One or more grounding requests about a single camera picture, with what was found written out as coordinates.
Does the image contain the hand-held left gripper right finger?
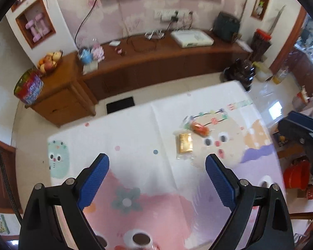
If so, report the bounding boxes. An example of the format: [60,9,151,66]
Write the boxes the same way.
[205,154,295,250]

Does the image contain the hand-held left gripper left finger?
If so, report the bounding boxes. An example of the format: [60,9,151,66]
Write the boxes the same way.
[18,153,110,250]

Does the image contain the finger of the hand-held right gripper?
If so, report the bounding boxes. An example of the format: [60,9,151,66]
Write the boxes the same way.
[278,118,313,144]
[288,111,313,129]

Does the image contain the gold snack packet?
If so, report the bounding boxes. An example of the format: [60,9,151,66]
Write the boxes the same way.
[175,131,195,161]

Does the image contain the red plastic stool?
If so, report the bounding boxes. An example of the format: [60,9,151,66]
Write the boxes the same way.
[283,159,311,190]

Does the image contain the yellow oil bottle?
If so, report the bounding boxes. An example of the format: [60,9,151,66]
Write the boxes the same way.
[273,69,289,85]

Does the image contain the orange snack packet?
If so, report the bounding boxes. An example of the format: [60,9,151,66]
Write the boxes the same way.
[183,116,212,138]

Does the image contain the pale yellow jug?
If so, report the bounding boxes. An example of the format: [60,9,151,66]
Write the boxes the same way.
[253,62,273,82]

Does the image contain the black floor appliance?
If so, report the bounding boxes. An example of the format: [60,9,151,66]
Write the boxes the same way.
[223,59,256,92]

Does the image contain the black floor mat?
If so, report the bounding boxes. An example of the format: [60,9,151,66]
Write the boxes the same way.
[106,96,135,115]

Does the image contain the dark bin with red lid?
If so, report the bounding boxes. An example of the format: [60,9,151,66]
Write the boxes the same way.
[250,29,272,63]

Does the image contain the red tin box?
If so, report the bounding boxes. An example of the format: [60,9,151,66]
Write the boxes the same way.
[14,68,44,105]

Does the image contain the blue cup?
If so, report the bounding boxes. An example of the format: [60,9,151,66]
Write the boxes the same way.
[78,47,94,65]

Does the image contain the bowl of fruit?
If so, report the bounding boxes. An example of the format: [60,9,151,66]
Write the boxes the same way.
[37,50,63,74]

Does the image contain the pink flower bunch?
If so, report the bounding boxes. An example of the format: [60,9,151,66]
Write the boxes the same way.
[90,43,105,62]

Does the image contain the wooden sideboard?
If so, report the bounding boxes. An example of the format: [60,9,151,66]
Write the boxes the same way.
[77,30,251,102]

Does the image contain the white flat set-top box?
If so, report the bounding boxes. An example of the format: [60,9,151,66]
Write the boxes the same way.
[171,29,215,49]

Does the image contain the pink dumbbell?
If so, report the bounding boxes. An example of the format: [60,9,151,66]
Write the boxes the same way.
[25,21,37,43]
[34,14,48,36]

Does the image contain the thin black television cable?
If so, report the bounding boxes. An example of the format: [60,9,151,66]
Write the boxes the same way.
[75,0,102,48]

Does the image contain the wall power sockets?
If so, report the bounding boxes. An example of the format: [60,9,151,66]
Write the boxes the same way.
[153,9,193,23]

